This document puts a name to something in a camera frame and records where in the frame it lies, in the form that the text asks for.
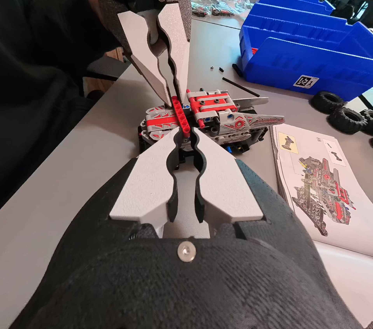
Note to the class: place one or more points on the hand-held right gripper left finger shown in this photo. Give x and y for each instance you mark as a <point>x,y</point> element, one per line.
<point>145,189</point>

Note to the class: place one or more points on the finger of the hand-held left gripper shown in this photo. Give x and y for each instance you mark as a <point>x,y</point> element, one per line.
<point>134,34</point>
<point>177,37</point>

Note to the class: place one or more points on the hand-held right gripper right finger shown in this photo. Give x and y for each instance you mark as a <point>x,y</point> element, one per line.
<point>224,189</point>

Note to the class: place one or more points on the grey red toy brick car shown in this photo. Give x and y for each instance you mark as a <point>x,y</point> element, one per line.
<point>233,125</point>

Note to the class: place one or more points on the red toy brick beam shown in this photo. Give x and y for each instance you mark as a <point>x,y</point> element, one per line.
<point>180,115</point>

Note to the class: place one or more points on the person's left forearm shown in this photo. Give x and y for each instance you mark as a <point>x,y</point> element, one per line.
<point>58,29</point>

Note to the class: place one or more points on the grey desk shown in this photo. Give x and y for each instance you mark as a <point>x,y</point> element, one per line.
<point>72,160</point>

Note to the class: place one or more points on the plastic bag of parts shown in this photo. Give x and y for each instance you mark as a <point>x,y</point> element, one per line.
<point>224,10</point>
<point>201,8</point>

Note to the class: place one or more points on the black flat brick piece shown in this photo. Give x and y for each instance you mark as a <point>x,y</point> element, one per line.
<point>237,70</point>

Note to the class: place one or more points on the red brick piece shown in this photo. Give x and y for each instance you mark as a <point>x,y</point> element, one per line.
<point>254,50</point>

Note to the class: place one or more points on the black axle rod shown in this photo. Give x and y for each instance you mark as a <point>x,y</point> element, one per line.
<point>240,87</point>

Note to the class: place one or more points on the white instruction booklet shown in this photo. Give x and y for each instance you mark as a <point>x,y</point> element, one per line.
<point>309,138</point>

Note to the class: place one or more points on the blue storage bin white tag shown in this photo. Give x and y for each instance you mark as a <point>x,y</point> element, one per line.
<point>291,72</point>

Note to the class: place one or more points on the person's dark clothed body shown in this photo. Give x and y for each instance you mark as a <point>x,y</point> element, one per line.
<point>29,145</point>

